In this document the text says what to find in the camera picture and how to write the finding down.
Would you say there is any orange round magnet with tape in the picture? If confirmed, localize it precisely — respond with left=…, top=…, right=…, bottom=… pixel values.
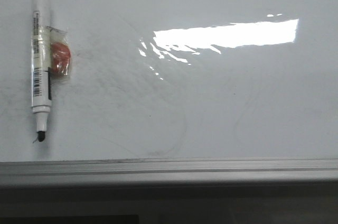
left=47, top=26, right=72, bottom=80

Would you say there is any white black whiteboard marker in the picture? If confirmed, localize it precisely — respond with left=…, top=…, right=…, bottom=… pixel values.
left=31, top=0, right=52, bottom=142

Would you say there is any white whiteboard with aluminium frame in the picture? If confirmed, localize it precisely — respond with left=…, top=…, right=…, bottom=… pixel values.
left=1, top=0, right=337, bottom=188

